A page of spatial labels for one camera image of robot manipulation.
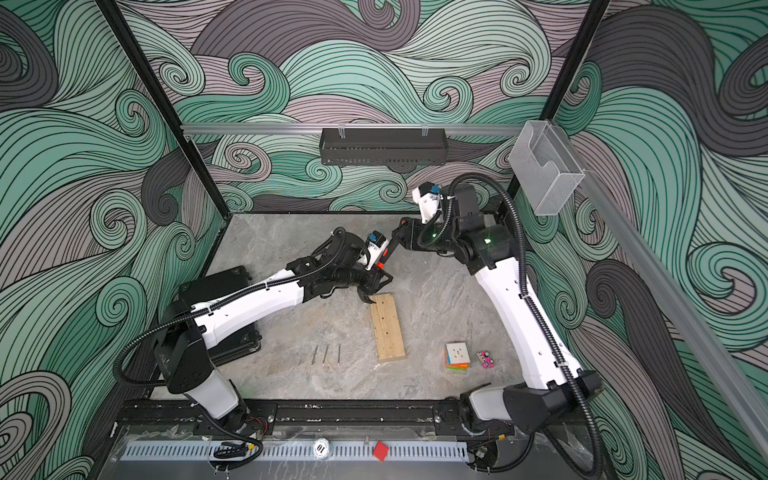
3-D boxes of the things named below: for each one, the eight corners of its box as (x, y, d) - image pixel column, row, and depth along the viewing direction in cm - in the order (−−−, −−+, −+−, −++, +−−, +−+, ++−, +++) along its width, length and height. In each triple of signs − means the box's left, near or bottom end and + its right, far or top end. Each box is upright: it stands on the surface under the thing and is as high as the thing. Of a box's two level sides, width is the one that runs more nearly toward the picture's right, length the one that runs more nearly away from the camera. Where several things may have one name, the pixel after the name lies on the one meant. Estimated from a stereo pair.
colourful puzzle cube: (445, 369, 83) (449, 363, 79) (442, 349, 87) (445, 342, 83) (466, 369, 83) (470, 363, 79) (462, 349, 87) (466, 342, 83)
